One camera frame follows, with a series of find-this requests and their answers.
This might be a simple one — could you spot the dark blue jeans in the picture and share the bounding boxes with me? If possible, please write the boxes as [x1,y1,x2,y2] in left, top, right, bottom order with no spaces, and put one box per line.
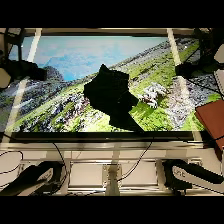
[83,63,145,133]

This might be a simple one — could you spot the silver frame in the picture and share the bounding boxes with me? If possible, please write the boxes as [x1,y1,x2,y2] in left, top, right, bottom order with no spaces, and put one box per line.
[0,139,224,197]

